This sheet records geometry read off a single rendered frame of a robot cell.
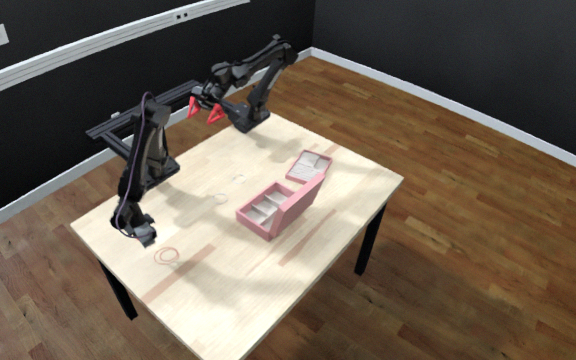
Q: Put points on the pink jewelry box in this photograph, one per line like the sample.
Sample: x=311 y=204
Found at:
x=275 y=207

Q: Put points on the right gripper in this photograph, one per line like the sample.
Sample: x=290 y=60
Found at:
x=139 y=225

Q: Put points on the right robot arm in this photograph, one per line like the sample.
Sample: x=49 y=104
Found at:
x=146 y=145

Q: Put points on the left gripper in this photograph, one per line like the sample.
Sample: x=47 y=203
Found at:
x=214 y=99

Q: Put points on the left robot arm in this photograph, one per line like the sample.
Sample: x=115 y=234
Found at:
x=257 y=97

